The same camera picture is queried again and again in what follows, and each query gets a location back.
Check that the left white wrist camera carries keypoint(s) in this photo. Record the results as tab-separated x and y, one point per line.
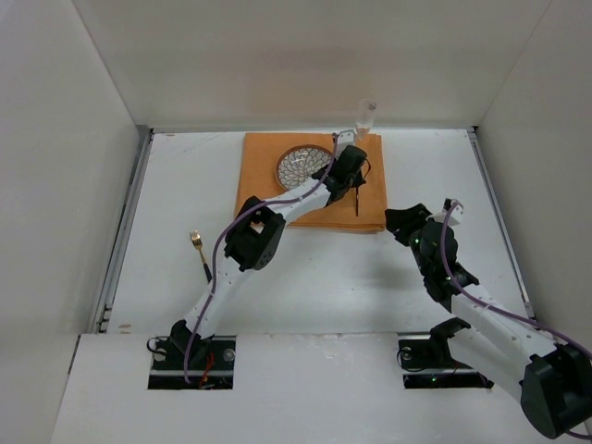
342	140

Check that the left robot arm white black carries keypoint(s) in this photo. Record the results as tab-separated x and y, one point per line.
250	242

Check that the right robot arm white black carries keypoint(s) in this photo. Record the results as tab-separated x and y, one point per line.
548	374

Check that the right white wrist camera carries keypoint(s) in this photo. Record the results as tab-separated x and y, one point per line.
451	213

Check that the orange cloth placemat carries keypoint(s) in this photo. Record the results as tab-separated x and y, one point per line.
261	152

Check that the gold fork black handle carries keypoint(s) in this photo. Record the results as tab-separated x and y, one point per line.
197	244

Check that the patterned ceramic plate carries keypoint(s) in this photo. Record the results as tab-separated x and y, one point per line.
299	163

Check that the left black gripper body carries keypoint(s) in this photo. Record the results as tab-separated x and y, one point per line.
353	173

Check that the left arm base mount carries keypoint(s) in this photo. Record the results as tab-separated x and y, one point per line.
212	368

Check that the clear wine glass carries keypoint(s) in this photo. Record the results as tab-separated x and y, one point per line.
365	116

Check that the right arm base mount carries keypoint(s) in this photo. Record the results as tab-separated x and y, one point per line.
426	363

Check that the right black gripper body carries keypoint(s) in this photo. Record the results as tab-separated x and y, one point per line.
404	220

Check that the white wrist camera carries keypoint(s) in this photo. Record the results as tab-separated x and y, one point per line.
342	140
451	213

